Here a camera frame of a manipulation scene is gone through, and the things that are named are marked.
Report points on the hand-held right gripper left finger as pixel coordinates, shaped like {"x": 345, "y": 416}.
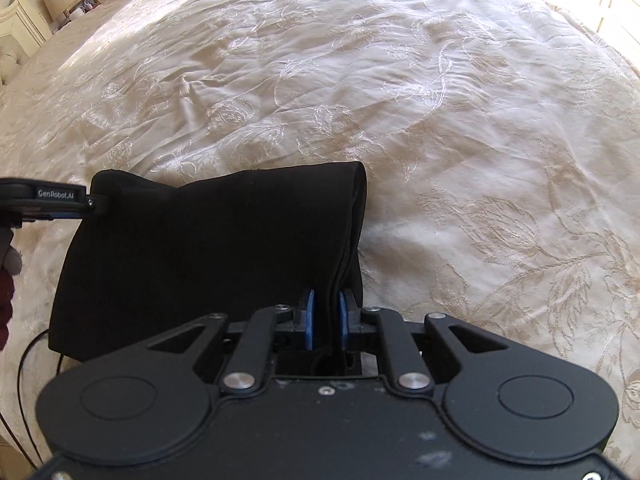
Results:
{"x": 309, "y": 321}

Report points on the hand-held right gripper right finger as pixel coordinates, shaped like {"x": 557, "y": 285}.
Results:
{"x": 344, "y": 323}

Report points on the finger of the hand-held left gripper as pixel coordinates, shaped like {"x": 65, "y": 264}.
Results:
{"x": 97, "y": 203}

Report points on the black pants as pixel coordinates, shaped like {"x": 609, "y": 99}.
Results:
{"x": 200, "y": 250}

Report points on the person's left hand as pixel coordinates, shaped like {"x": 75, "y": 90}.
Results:
{"x": 12, "y": 260}

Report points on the cream headboard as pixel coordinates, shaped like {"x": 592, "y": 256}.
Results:
{"x": 17, "y": 25}

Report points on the cream embroidered bedspread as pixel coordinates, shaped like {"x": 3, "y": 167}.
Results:
{"x": 400, "y": 110}

